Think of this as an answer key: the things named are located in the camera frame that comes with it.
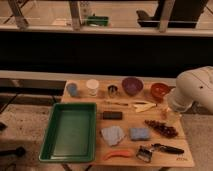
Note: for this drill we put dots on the orange chili pepper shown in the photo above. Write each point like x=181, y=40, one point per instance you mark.
x=118, y=153

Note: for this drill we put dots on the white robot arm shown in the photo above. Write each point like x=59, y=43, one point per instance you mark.
x=194, y=85

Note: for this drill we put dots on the white paper cup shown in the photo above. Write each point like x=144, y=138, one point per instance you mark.
x=92, y=86

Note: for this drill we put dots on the small metal cup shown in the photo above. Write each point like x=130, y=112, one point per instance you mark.
x=112, y=91

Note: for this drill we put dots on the green plastic tray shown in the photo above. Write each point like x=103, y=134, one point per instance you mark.
x=70, y=136

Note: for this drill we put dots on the black rectangular block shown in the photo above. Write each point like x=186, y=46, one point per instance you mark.
x=112, y=115

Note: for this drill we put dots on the purple bowl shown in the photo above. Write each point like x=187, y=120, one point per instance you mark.
x=132, y=86

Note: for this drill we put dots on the blue sponge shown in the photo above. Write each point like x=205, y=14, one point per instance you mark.
x=137, y=134

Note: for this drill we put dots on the green box in background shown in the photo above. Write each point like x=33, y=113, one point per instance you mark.
x=97, y=20

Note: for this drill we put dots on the light blue cloth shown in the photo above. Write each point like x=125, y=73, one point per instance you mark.
x=112, y=135

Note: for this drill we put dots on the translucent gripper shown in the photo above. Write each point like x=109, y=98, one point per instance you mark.
x=172, y=117

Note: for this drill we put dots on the bunch of dark grapes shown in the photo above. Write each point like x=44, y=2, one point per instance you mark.
x=162, y=128

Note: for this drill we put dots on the black handled tool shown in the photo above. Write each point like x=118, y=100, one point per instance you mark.
x=167, y=149

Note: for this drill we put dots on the blue plastic cup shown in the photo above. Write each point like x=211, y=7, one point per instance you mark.
x=72, y=89

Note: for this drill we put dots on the metal peeler tool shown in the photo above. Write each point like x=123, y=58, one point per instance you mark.
x=144, y=154

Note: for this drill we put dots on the wooden stick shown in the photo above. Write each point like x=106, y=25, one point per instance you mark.
x=116, y=103

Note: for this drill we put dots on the orange bowl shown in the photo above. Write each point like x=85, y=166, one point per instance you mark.
x=159, y=90

